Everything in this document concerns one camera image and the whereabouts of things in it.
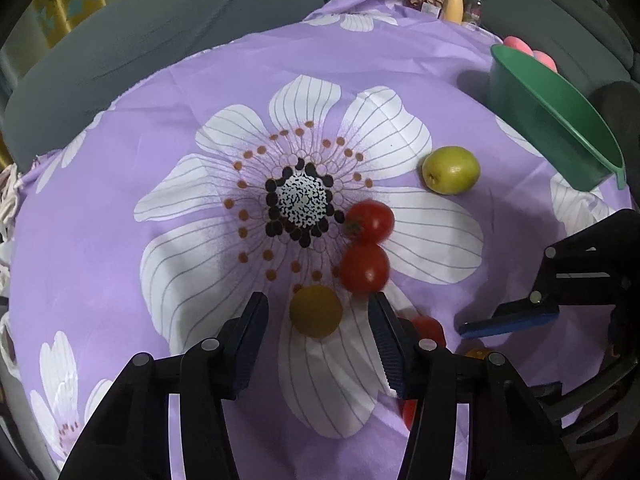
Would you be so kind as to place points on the purple floral tablecloth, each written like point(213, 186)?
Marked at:
point(150, 160)

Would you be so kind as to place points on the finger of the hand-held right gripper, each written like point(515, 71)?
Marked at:
point(590, 400)
point(510, 325)

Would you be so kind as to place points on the green round fruit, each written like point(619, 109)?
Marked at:
point(450, 170)

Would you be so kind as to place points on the clear small bottle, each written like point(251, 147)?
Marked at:
point(474, 10)

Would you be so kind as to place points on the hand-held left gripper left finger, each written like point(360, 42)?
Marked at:
point(247, 355)

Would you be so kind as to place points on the yellow bottle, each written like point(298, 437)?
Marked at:
point(453, 7)

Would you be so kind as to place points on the pink plush toy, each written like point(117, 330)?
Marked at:
point(520, 46)

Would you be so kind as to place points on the grey ribbed sofa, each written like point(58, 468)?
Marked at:
point(150, 35)

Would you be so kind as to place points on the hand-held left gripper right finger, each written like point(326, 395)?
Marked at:
point(387, 350)

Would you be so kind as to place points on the small yellow fruit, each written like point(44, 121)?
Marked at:
point(316, 311)
point(477, 354)

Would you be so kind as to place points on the dark grey cushion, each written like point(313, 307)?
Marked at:
point(620, 125)

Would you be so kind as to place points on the white tote bag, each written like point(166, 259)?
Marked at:
point(7, 200)

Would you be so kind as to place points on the red tomato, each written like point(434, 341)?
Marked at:
point(409, 412)
point(364, 267)
point(372, 222)
point(427, 331)

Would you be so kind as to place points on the green plastic bowl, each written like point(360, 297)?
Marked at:
point(550, 110)

